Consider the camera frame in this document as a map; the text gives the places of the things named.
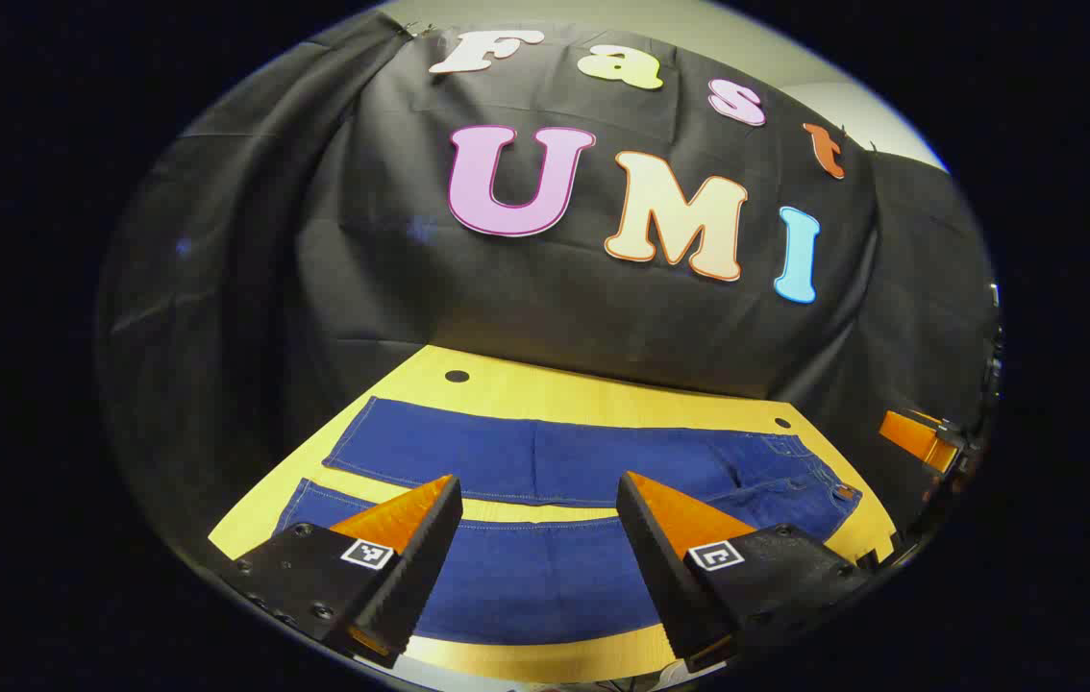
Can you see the blue denim jeans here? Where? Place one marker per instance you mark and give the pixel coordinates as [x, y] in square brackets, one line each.
[545, 461]

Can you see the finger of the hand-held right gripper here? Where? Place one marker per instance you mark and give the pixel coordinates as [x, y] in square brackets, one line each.
[915, 437]

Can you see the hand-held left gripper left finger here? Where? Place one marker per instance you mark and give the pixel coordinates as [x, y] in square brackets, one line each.
[415, 557]

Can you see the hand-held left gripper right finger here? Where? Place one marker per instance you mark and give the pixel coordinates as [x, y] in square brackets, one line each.
[656, 567]

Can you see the black backdrop cloth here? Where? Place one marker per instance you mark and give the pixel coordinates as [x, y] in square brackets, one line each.
[526, 298]

